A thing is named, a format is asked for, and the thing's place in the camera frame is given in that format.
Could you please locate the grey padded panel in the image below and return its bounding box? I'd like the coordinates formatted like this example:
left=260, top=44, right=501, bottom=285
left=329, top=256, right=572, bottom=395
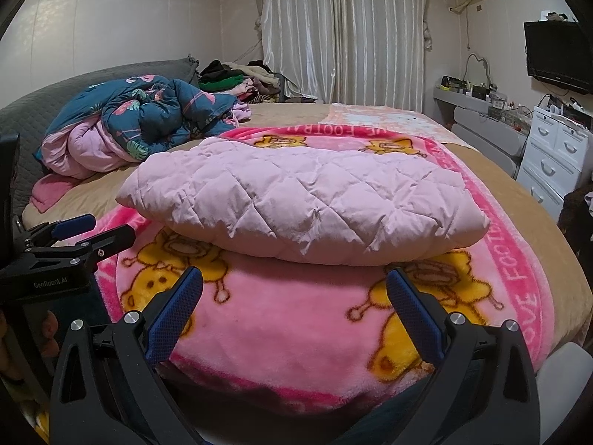
left=451, top=106, right=529, bottom=179

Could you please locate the white curtain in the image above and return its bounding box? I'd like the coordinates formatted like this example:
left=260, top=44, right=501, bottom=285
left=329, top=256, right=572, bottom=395
left=260, top=0, right=346, bottom=103
left=340, top=0, right=434, bottom=112

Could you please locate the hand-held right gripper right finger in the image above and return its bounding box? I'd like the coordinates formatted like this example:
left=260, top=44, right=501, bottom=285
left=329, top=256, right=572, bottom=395
left=324, top=268, right=540, bottom=445

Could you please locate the black flat television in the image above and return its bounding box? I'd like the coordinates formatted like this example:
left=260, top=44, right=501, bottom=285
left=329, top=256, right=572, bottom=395
left=523, top=21, right=593, bottom=96

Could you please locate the grey wall shelf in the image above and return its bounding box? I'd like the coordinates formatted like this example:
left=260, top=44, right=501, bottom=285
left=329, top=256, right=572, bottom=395
left=433, top=84, right=492, bottom=114

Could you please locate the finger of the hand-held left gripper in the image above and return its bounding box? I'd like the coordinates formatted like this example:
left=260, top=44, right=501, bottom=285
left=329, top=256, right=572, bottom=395
left=14, top=213, right=96, bottom=247
left=16, top=223, right=137, bottom=273

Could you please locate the white wall cable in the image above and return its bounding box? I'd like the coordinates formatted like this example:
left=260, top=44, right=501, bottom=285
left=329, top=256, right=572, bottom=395
left=464, top=52, right=491, bottom=86

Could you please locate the pink quilted jacket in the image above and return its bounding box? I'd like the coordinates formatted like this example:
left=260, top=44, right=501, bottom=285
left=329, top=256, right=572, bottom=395
left=115, top=136, right=492, bottom=267

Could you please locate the dark clothes heap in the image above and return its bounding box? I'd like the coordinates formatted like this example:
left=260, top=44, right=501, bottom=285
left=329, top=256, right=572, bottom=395
left=556, top=183, right=593, bottom=246

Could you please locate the pile of folded clothes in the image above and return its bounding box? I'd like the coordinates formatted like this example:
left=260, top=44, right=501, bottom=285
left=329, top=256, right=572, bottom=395
left=198, top=59, right=325, bottom=105

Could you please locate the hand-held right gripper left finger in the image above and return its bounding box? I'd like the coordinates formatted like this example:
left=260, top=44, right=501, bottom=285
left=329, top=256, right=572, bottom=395
left=49, top=266, right=205, bottom=445

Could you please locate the white drawer cabinet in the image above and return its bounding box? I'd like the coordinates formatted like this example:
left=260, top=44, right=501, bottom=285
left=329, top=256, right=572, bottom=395
left=515, top=104, right=593, bottom=221

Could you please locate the white bed base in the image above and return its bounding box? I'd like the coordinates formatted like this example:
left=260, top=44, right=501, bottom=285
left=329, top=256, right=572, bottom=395
left=537, top=342, right=593, bottom=445

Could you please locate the round bed with tan sheet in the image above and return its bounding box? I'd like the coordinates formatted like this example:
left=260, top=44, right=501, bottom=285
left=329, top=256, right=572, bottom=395
left=21, top=102, right=593, bottom=367

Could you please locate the blue floral duvet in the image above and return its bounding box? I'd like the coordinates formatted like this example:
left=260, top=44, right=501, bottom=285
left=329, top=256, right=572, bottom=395
left=33, top=75, right=253, bottom=179

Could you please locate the grey quilted headboard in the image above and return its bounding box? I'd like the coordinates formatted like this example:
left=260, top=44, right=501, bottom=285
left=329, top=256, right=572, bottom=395
left=0, top=56, right=200, bottom=216

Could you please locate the dark pink small cloth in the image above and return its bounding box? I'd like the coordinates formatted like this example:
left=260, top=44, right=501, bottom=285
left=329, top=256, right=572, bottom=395
left=29, top=176, right=77, bottom=214

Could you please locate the pink printed blanket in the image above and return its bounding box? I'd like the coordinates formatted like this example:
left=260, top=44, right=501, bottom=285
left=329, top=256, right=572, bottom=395
left=90, top=125, right=557, bottom=415

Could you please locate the peach patterned mat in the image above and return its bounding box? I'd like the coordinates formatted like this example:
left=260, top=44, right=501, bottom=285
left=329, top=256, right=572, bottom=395
left=327, top=102, right=452, bottom=133

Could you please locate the person's left hand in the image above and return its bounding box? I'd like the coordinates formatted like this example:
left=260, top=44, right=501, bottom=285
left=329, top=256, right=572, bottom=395
left=0, top=308, right=60, bottom=383

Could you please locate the black electronics box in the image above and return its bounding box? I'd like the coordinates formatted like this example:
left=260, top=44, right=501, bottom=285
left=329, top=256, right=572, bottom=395
left=558, top=102, right=593, bottom=126

